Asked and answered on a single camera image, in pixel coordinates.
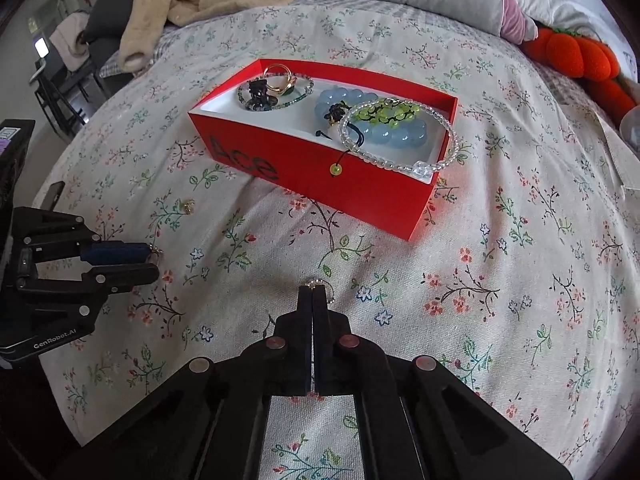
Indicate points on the red cardboard box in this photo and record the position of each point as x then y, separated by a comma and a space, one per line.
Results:
310, 187

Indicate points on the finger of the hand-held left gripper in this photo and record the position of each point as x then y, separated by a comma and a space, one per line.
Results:
117, 253
130, 275

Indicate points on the dark grey cushion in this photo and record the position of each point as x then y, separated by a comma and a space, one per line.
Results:
107, 15

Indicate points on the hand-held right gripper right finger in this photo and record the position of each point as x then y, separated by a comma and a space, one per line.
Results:
322, 330

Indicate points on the orange plush pumpkin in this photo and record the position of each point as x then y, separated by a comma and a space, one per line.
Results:
575, 55

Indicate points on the pink striped pillow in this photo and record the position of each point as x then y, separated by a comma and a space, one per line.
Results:
515, 15

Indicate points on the pink white clothing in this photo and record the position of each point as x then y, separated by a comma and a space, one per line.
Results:
67, 40

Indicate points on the black chair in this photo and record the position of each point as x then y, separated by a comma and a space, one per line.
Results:
65, 95

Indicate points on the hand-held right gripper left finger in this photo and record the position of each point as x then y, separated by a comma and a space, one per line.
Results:
304, 330

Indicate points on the small gold earring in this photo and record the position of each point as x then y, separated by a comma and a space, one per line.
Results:
189, 205
157, 254

